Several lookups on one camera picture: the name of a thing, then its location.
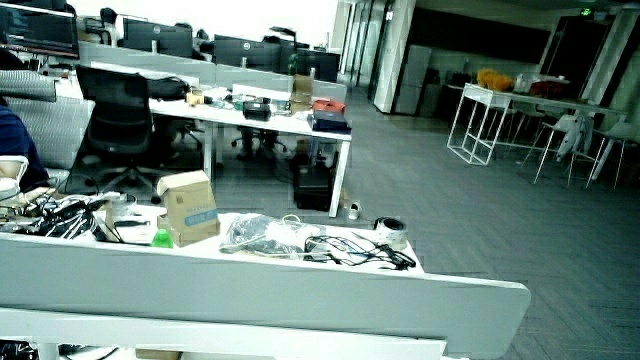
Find black computer tower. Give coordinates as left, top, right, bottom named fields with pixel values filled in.
left=292, top=160, right=337, bottom=213

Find red box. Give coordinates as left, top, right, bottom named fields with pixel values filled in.
left=311, top=98, right=347, bottom=115

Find grey tape roll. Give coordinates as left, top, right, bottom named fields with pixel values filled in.
left=372, top=216, right=410, bottom=251

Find tall brown cardboard box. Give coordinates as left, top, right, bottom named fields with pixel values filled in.
left=289, top=73, right=315, bottom=114

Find black device on desk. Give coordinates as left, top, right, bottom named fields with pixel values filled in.
left=242, top=100, right=273, bottom=122

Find white office desk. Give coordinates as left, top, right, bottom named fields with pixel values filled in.
left=54, top=79, right=353, bottom=219

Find black computer monitor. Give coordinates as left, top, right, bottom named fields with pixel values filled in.
left=213, top=33, right=283, bottom=74
left=0, top=3, right=81, bottom=61
left=121, top=17, right=195, bottom=59
left=288, top=48, right=342, bottom=84

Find open cardboard box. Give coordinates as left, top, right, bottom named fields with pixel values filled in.
left=155, top=169, right=222, bottom=248

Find white cabinet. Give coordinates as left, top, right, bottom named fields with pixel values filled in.
left=394, top=43, right=433, bottom=116

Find white desk partition panel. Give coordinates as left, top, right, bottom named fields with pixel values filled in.
left=0, top=232, right=532, bottom=360

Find grey desk divider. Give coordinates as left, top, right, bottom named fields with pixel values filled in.
left=78, top=40, right=349, bottom=105

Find green bottle cap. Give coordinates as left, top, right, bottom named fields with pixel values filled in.
left=150, top=228, right=175, bottom=249

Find black bag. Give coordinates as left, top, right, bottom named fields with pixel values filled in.
left=145, top=75, right=191, bottom=101

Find white high table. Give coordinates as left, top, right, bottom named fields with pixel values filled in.
left=446, top=82, right=630, bottom=167

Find yellow plush toy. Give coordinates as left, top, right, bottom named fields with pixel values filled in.
left=475, top=67, right=516, bottom=93

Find black mesh office chair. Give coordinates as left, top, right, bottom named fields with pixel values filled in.
left=64, top=65, right=174, bottom=205

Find white bar stool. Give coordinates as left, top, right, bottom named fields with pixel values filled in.
left=532, top=113, right=577, bottom=187
left=584, top=122, right=640, bottom=191

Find white garment on stool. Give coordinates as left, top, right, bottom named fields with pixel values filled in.
left=556, top=112, right=595, bottom=163

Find grey woven chair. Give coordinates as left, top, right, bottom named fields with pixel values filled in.
left=0, top=69, right=96, bottom=174

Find clear plastic bag of cables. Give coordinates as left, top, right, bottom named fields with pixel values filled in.
left=218, top=213, right=327, bottom=260

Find tangled black cables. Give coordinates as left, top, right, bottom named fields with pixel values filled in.
left=302, top=233, right=418, bottom=272

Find pile of black cables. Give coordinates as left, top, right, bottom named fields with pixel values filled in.
left=0, top=192, right=121, bottom=242

